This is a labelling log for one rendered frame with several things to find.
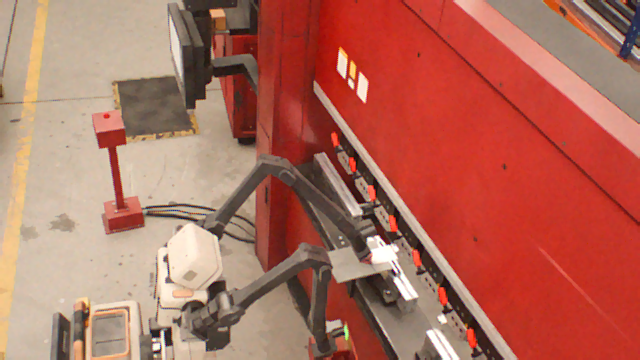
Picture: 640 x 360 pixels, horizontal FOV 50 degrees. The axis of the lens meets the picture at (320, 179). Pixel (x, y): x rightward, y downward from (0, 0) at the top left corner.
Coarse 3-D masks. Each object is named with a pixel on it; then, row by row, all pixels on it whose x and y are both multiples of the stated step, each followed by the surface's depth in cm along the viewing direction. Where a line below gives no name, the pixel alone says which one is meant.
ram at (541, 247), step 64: (384, 0) 257; (320, 64) 329; (384, 64) 267; (448, 64) 225; (384, 128) 278; (448, 128) 232; (512, 128) 200; (448, 192) 241; (512, 192) 206; (576, 192) 180; (448, 256) 249; (512, 256) 212; (576, 256) 184; (512, 320) 219; (576, 320) 190
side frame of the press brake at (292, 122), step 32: (288, 0) 308; (320, 0) 315; (288, 32) 319; (288, 64) 330; (288, 96) 342; (288, 128) 355; (320, 128) 363; (256, 160) 392; (288, 160) 369; (256, 192) 405; (352, 192) 403; (256, 224) 421; (288, 256) 417
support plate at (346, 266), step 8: (344, 248) 309; (376, 248) 311; (336, 256) 305; (344, 256) 306; (352, 256) 306; (336, 264) 301; (344, 264) 302; (352, 264) 302; (360, 264) 303; (368, 264) 303; (376, 264) 303; (384, 264) 304; (336, 272) 298; (344, 272) 298; (352, 272) 298; (360, 272) 299; (368, 272) 299; (376, 272) 300; (336, 280) 295; (344, 280) 295
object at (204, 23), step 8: (184, 0) 309; (192, 0) 308; (200, 0) 309; (208, 0) 310; (216, 0) 312; (224, 0) 313; (232, 0) 314; (184, 8) 311; (192, 8) 311; (200, 8) 312; (208, 8) 313; (216, 8) 314; (200, 16) 358; (208, 16) 360; (200, 24) 360; (208, 24) 362; (200, 32) 362; (208, 32) 365; (208, 40) 368; (208, 48) 371; (208, 56) 375; (208, 64) 378; (208, 72) 380; (208, 80) 383
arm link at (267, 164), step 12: (264, 156) 268; (276, 156) 271; (264, 168) 264; (276, 168) 265; (288, 168) 266; (252, 180) 268; (240, 192) 270; (252, 192) 271; (228, 204) 272; (240, 204) 273; (216, 216) 275; (228, 216) 275; (204, 228) 276; (216, 228) 274
